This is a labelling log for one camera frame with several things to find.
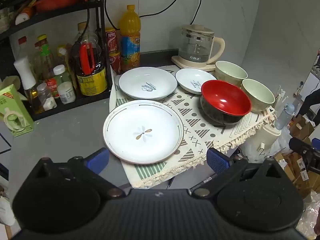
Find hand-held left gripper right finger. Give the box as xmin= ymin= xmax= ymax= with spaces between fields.
xmin=190 ymin=147 xmax=285 ymax=197

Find orange and white bottle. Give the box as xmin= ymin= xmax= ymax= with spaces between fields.
xmin=15 ymin=5 xmax=34 ymax=25

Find white plastic sticks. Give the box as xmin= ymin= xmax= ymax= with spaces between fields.
xmin=275 ymin=85 xmax=288 ymax=105

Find red drink can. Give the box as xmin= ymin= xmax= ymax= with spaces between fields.
xmin=109 ymin=51 xmax=123 ymax=75
xmin=104 ymin=27 xmax=120 ymax=54

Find orange juice bottle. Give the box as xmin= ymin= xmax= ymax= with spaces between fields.
xmin=119 ymin=4 xmax=141 ymax=72

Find small red label bottle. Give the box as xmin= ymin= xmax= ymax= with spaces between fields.
xmin=46 ymin=77 xmax=60 ymax=98

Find black metal shelf rack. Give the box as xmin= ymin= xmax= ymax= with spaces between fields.
xmin=0 ymin=0 xmax=113 ymax=122

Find red and black bowl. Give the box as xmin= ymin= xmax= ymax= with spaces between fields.
xmin=200 ymin=80 xmax=252 ymax=126

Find small blue rimmed white plate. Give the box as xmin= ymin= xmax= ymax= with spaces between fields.
xmin=175 ymin=68 xmax=218 ymax=95

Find large blue rimmed white plate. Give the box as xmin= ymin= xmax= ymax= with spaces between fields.
xmin=118 ymin=66 xmax=178 ymax=101

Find white capped white label bottle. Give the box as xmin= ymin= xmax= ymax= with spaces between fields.
xmin=53 ymin=64 xmax=76 ymax=105

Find cream kettle base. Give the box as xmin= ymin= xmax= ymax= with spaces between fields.
xmin=171 ymin=55 xmax=218 ymax=72

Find white plate with flower print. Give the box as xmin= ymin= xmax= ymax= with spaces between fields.
xmin=103 ymin=99 xmax=185 ymax=165

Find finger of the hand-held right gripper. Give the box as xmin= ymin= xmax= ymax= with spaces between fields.
xmin=289 ymin=137 xmax=320 ymax=173

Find patterned fringed table cloth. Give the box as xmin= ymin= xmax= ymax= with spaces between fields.
xmin=109 ymin=65 xmax=278 ymax=189

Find large bottle with red handle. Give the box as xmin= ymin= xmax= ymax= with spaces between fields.
xmin=70 ymin=22 xmax=108 ymax=97

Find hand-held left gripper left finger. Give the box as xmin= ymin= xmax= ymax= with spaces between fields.
xmin=32 ymin=147 xmax=126 ymax=198

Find black kettle power cable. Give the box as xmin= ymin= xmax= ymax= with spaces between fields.
xmin=191 ymin=0 xmax=202 ymax=25

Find white capped oil bottle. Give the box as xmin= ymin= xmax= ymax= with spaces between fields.
xmin=14 ymin=56 xmax=44 ymax=114

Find person's dark clothing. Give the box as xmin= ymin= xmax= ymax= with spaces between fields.
xmin=299 ymin=87 xmax=320 ymax=124

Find red plastic basket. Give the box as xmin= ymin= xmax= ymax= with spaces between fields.
xmin=32 ymin=0 xmax=87 ymax=12

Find green label sauce bottle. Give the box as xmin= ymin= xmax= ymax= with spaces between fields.
xmin=35 ymin=34 xmax=55 ymax=80

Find glass electric kettle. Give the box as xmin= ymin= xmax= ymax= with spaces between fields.
xmin=178 ymin=24 xmax=225 ymax=63

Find small silver capped glass jar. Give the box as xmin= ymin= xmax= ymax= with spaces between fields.
xmin=37 ymin=82 xmax=57 ymax=111

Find cream plastic appliance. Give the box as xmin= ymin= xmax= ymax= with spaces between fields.
xmin=250 ymin=124 xmax=283 ymax=160

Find red capped clear bottle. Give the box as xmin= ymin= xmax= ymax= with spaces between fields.
xmin=17 ymin=36 xmax=34 ymax=60

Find green carton box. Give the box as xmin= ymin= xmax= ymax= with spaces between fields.
xmin=0 ymin=84 xmax=34 ymax=137

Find grey blue bottle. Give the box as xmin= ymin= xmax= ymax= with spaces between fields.
xmin=274 ymin=102 xmax=295 ymax=130

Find pale green bowl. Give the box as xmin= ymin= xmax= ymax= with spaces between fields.
xmin=241 ymin=78 xmax=276 ymax=113
xmin=215 ymin=60 xmax=248 ymax=86

